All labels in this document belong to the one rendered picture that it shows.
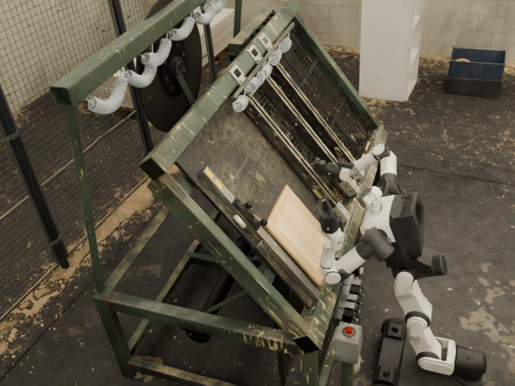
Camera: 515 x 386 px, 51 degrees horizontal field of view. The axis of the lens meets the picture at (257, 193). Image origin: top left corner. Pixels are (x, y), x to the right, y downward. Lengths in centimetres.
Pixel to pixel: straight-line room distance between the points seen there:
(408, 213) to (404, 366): 124
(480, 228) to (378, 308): 129
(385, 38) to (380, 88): 62
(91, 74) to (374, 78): 464
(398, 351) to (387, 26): 390
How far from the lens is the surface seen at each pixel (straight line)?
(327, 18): 824
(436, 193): 532
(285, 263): 290
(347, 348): 287
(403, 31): 648
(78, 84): 255
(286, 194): 315
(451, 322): 421
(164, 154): 249
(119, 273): 356
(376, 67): 670
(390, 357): 371
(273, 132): 324
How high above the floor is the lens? 316
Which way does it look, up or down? 37 degrees down
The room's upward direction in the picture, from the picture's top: 6 degrees counter-clockwise
